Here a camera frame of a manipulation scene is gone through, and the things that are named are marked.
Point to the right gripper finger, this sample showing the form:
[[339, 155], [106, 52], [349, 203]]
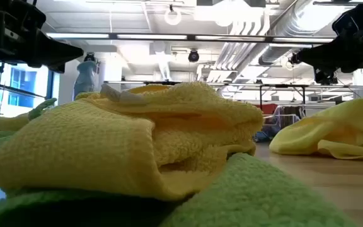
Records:
[[323, 56], [324, 77]]

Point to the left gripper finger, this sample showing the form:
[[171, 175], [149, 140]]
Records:
[[60, 50], [57, 67]]

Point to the yellow microfiber towel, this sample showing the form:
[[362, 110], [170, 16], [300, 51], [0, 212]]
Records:
[[326, 132], [74, 142], [8, 123]]

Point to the black ceiling spotlight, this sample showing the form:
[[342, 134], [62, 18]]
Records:
[[294, 59], [193, 56]]

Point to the clear plastic water bottle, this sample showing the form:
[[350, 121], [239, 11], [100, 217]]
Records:
[[85, 79]]

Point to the black framed window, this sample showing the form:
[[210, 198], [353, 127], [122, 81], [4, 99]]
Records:
[[24, 82]]

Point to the black tripod stand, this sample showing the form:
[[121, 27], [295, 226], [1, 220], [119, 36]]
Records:
[[1, 67]]

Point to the clear plastic basket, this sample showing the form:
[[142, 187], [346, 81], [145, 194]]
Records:
[[282, 121]]

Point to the red storage cart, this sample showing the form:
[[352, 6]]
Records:
[[268, 108]]

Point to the long linear ceiling light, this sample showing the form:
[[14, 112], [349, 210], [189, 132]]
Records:
[[153, 37]]

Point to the black frame background table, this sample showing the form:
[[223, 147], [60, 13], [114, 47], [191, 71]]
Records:
[[283, 85]]

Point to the silver ventilation duct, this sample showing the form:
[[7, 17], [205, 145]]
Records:
[[295, 19]]

